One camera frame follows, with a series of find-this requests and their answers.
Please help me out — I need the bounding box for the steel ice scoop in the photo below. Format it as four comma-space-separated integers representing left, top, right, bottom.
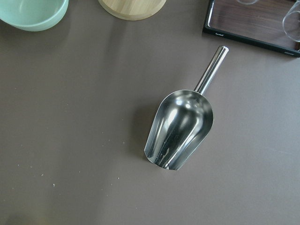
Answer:
144, 45, 229, 170

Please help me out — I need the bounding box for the wooden glass drying stand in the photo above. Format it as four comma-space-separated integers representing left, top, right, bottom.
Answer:
98, 0, 166, 21

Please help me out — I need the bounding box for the wine glass rack tray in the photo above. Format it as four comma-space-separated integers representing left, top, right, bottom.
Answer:
202, 0, 300, 58

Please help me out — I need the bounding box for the mint green bowl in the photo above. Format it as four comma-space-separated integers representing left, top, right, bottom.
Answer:
0, 0, 69, 31

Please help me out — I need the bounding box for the clear wine glass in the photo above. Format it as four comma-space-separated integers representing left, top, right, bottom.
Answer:
282, 0, 300, 43

